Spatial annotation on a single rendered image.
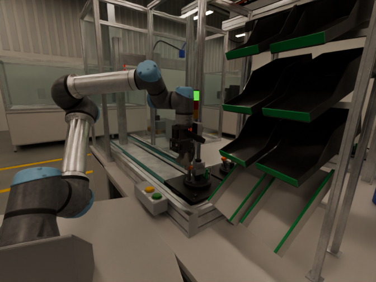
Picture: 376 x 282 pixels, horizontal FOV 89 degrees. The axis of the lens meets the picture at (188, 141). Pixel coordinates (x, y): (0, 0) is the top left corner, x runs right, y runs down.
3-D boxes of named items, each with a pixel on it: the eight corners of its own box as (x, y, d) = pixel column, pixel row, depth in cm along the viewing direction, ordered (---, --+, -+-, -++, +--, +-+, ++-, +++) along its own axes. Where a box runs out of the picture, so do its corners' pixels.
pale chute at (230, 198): (236, 226, 62) (229, 221, 60) (213, 205, 73) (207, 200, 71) (286, 160, 66) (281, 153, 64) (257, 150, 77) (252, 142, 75)
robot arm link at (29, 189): (-11, 217, 49) (3, 168, 55) (36, 221, 61) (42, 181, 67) (32, 205, 48) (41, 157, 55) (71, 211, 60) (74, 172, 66)
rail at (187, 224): (188, 238, 74) (188, 214, 71) (116, 165, 142) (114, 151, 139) (199, 233, 77) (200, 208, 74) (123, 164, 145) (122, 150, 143)
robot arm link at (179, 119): (186, 112, 86) (197, 114, 79) (186, 122, 87) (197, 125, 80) (172, 113, 81) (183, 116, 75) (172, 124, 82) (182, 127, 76)
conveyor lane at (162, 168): (193, 225, 81) (193, 204, 78) (124, 164, 146) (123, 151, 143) (236, 203, 98) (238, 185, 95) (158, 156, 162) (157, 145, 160)
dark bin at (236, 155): (246, 168, 58) (240, 148, 55) (220, 155, 69) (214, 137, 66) (305, 125, 66) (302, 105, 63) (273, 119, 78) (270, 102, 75)
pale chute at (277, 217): (281, 258, 51) (275, 253, 48) (246, 227, 62) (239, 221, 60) (339, 176, 54) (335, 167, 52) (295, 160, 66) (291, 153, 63)
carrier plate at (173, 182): (193, 206, 79) (193, 202, 78) (163, 183, 97) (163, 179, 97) (232, 189, 93) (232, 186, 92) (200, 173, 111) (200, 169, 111)
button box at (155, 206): (153, 216, 80) (153, 203, 78) (134, 194, 96) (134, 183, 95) (168, 210, 84) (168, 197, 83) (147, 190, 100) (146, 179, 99)
